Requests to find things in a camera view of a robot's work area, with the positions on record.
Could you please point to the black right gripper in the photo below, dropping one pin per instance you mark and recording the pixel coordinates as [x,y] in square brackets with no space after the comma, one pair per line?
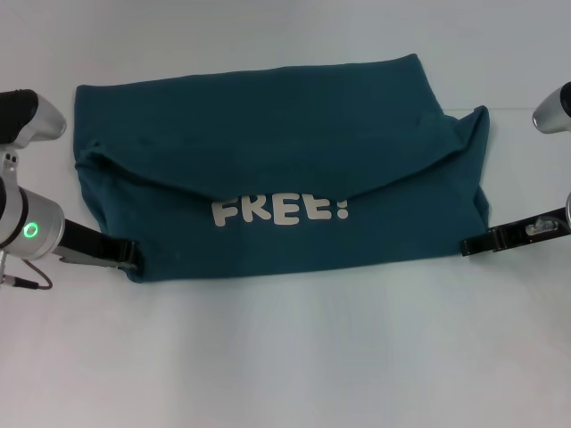
[526,234]

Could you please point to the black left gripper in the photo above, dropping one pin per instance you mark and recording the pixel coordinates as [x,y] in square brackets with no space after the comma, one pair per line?
[89,247]

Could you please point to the teal blue shirt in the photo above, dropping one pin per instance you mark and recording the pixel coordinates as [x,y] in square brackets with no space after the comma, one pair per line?
[276,169]

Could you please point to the silver cylinder gripper connector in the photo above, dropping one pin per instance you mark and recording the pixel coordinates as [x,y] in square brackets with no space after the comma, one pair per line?
[542,227]

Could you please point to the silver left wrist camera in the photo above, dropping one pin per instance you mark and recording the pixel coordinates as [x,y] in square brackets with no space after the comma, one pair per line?
[29,116]

